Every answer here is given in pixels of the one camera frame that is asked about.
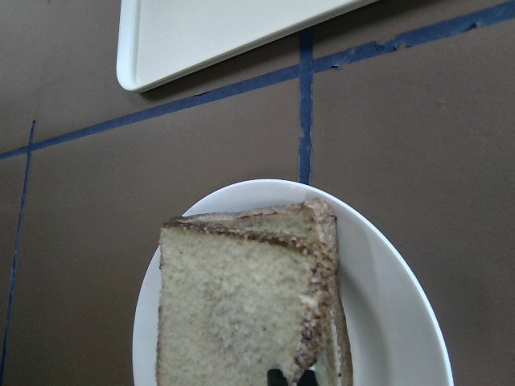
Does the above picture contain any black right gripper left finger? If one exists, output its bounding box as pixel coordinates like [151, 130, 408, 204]
[266, 368, 286, 386]

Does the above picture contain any cream bear serving tray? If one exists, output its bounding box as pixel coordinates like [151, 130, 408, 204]
[116, 0, 367, 92]

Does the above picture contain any white round plate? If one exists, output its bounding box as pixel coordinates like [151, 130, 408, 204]
[132, 179, 455, 386]

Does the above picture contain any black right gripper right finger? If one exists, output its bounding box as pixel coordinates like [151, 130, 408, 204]
[298, 369, 316, 386]

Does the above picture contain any bread slice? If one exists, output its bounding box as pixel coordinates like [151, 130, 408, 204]
[156, 224, 333, 385]
[163, 199, 353, 385]

